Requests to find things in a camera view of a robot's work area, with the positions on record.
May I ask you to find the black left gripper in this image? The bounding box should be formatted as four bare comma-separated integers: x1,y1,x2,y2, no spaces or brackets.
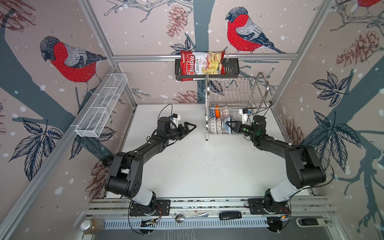
165,122,196,141

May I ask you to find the blue floral white bowl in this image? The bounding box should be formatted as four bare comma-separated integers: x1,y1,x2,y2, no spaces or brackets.
223,116,232,134

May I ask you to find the brown white patterned bowl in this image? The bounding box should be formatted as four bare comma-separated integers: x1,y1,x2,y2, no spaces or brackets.
216,118,222,134

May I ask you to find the orange plastic bowl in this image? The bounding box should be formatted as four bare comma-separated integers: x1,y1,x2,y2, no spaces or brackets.
215,106,221,118

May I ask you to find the stainless steel dish rack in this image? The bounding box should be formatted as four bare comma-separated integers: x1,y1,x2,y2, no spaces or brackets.
205,72,270,141

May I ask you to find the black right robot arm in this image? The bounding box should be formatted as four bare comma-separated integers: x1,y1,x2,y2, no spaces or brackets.
226,115,327,214

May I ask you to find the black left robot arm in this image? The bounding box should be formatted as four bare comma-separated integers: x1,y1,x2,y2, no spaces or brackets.
103,117,197,209

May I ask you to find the red cassava chips bag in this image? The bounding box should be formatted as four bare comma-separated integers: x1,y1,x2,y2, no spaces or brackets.
181,51,226,77

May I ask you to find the black round knob bottle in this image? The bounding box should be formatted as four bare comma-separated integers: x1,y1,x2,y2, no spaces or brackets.
101,155,115,167

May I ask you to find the metal spoon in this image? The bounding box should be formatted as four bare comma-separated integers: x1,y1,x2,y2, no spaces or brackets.
175,212,209,224

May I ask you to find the black remote device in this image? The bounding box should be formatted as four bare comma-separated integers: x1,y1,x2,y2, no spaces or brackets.
219,211,242,221

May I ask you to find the glass jar with silver lid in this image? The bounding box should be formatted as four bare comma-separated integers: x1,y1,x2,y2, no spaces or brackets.
80,218,105,235

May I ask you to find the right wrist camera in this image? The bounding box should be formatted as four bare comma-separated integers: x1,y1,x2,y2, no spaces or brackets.
239,109,251,124

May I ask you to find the black wire shelf basket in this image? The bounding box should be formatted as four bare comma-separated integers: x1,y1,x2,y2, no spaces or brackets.
175,58,240,82

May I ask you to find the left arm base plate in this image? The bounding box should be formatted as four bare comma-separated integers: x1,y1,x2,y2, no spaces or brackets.
129,200,171,217

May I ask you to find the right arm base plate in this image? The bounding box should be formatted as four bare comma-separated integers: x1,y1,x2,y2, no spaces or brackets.
247,198,291,215

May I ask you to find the white wire mesh basket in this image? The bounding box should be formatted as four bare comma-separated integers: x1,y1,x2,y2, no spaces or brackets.
75,73,128,138

